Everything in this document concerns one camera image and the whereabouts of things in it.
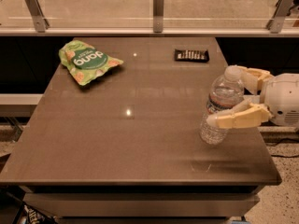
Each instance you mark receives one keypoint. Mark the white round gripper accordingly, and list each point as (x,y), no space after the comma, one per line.
(282,97)

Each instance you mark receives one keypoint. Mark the clear plastic water bottle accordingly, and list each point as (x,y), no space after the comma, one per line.
(226,91)

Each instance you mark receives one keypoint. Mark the green rice chip bag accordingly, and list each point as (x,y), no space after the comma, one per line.
(84,62)

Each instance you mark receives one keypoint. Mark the dark snack bar wrapper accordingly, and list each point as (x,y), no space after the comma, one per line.
(197,56)

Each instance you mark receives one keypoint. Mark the glass railing panel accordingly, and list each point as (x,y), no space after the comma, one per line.
(214,14)

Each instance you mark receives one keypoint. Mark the right metal railing bracket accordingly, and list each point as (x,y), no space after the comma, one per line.
(283,9)

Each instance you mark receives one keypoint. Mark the metal railing bracket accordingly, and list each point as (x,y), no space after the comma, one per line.
(158,16)
(40,22)
(283,9)

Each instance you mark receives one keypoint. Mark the middle metal railing bracket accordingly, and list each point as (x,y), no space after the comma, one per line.
(158,16)

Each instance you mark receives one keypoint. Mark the left metal railing bracket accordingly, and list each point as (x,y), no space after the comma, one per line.
(40,22)

